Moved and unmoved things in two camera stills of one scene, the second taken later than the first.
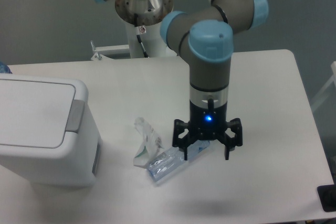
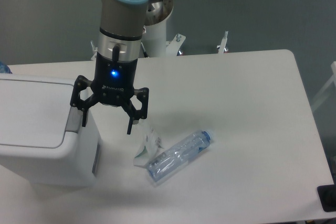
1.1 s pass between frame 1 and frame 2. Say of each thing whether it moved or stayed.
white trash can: stayed
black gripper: moved
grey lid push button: stayed
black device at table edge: stayed
